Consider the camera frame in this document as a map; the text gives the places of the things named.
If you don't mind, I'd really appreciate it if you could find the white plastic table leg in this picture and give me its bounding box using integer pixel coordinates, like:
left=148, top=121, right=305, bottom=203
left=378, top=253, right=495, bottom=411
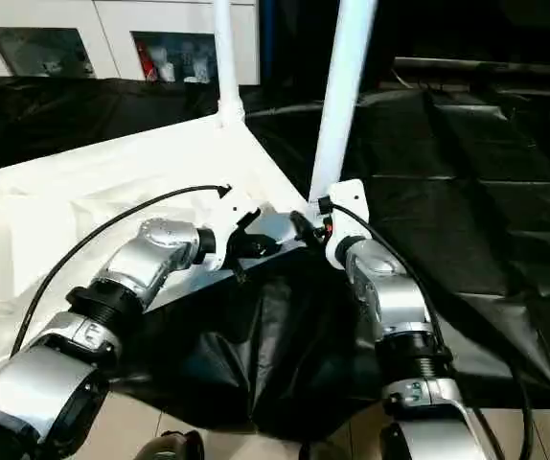
left=307, top=0, right=379, bottom=206
left=212, top=0, right=246, bottom=127

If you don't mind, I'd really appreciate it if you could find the black work mat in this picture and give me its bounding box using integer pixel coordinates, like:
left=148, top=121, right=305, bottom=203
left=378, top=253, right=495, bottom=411
left=0, top=75, right=550, bottom=444

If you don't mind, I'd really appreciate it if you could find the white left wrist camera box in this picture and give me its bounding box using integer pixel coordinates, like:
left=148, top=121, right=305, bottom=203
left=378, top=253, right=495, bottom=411
left=200, top=186, right=263, bottom=271

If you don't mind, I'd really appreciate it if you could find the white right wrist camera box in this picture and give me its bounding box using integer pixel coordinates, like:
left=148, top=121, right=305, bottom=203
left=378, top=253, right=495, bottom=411
left=315, top=178, right=370, bottom=271

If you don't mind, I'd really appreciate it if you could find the grey left robot leg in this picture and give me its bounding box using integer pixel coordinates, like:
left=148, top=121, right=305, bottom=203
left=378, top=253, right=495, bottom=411
left=133, top=429, right=205, bottom=460

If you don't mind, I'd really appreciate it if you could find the white display cabinet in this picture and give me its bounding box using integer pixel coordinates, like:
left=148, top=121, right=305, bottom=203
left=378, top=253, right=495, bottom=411
left=0, top=0, right=261, bottom=85

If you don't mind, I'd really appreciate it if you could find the red bottle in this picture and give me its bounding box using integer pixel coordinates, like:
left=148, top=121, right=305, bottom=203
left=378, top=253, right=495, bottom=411
left=140, top=38, right=159, bottom=81

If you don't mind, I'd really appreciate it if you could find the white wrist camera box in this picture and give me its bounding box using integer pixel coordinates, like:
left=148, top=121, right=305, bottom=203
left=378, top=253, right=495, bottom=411
left=200, top=186, right=263, bottom=271
left=315, top=178, right=370, bottom=271

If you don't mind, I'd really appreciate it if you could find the black low cabinet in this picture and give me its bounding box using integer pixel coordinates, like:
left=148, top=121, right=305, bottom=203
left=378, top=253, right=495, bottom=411
left=275, top=0, right=550, bottom=92

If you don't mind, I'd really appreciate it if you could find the white plastic table top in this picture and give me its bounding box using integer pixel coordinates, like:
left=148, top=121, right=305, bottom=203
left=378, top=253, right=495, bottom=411
left=0, top=113, right=316, bottom=377

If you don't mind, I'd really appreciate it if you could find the small white figurine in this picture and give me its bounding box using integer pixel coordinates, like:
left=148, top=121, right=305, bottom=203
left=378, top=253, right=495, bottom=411
left=43, top=56, right=69, bottom=78

